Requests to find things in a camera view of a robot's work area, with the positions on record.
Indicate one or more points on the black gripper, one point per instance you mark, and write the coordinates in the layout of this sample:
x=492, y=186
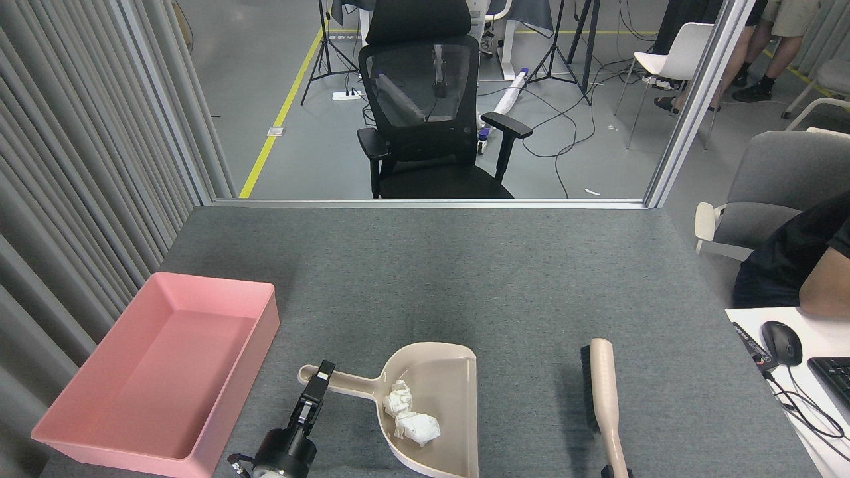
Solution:
x=285, y=455

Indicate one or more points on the beige hand brush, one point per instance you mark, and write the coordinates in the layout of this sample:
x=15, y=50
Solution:
x=604, y=392

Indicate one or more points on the small white paper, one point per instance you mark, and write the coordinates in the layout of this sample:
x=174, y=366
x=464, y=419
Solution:
x=398, y=398

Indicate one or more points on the large white paper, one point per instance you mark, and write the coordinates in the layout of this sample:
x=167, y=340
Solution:
x=418, y=429

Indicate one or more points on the beige plastic dustpan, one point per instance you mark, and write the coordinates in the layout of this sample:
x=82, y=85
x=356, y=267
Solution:
x=455, y=392

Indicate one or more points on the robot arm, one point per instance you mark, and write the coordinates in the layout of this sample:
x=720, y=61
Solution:
x=262, y=474

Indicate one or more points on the person's forearm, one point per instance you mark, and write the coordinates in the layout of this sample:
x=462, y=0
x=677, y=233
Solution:
x=830, y=282

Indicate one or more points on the pink plastic bin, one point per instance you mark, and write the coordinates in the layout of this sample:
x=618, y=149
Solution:
x=153, y=372

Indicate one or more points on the black device with red button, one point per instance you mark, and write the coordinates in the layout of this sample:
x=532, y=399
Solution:
x=754, y=346

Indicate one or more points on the black computer mouse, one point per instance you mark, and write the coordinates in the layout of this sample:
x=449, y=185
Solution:
x=782, y=342

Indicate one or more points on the black keyboard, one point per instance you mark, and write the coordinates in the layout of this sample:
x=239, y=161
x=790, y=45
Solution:
x=835, y=380

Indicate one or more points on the white desk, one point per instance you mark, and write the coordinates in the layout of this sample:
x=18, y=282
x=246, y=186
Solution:
x=830, y=332

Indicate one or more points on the seated person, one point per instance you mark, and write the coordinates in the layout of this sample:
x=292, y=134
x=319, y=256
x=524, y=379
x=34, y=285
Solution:
x=777, y=265

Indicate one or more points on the black mesh office chair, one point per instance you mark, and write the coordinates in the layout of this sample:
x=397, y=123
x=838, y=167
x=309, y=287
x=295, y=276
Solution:
x=438, y=180

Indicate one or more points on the metal floor outlet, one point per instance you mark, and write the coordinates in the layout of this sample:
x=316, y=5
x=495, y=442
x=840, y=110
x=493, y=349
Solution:
x=275, y=131

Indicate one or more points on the white power strip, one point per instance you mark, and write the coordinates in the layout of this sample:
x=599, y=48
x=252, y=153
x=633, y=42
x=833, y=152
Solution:
x=346, y=95

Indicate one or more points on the grey upholstered armchair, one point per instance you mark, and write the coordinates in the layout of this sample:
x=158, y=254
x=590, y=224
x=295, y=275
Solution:
x=777, y=172

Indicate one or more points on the grey pleated curtain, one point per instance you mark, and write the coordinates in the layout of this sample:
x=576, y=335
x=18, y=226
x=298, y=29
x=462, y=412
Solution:
x=66, y=166

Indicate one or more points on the black tripod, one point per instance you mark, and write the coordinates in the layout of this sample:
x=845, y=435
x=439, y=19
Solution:
x=556, y=53
x=325, y=46

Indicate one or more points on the white roll with blue ends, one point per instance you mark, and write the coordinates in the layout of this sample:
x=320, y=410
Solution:
x=510, y=96

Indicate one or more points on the white stand leg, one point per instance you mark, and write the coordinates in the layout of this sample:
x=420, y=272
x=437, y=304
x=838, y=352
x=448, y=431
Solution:
x=508, y=53

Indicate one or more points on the white plastic chair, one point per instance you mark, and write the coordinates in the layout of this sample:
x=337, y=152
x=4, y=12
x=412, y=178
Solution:
x=684, y=53

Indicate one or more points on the standing person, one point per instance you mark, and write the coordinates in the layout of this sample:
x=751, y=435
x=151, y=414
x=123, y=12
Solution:
x=790, y=13

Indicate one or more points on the silver frame rail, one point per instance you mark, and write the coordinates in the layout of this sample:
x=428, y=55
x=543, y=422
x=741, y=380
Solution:
x=431, y=203

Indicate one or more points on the silver frame post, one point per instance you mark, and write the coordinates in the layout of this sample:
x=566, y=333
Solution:
x=697, y=99
x=172, y=99

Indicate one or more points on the grey chair with white frame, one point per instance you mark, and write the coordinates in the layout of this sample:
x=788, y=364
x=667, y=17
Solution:
x=835, y=73

